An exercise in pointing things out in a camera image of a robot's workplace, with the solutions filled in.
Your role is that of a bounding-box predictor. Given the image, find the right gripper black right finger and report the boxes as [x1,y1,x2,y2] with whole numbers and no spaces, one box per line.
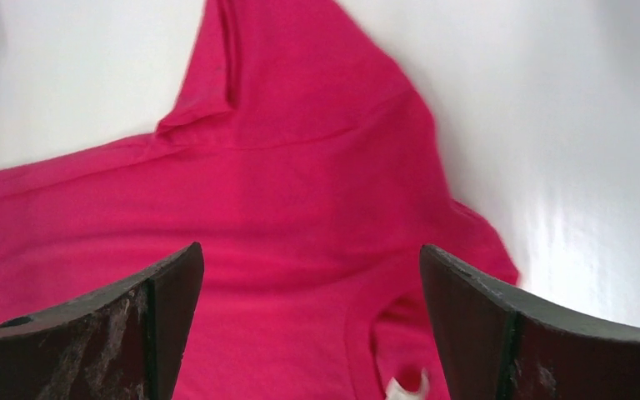
[420,245,640,399]

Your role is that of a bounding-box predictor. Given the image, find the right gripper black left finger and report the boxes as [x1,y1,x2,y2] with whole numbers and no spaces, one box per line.
[0,242,204,399]

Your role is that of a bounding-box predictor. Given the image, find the red t shirt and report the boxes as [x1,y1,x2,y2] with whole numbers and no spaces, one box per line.
[0,1,518,399]

